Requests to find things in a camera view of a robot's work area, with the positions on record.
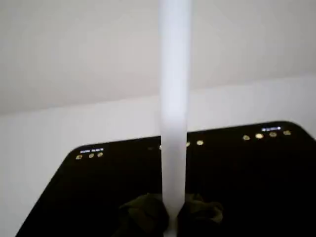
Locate black cloth-covered gripper finger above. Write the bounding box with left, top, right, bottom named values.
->
left=115, top=192, right=171, bottom=237
left=177, top=193, right=224, bottom=237

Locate white stylus pen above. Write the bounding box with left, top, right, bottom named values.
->
left=157, top=0, right=194, bottom=237

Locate black glass induction cooktop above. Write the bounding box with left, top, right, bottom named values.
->
left=14, top=120, right=316, bottom=237

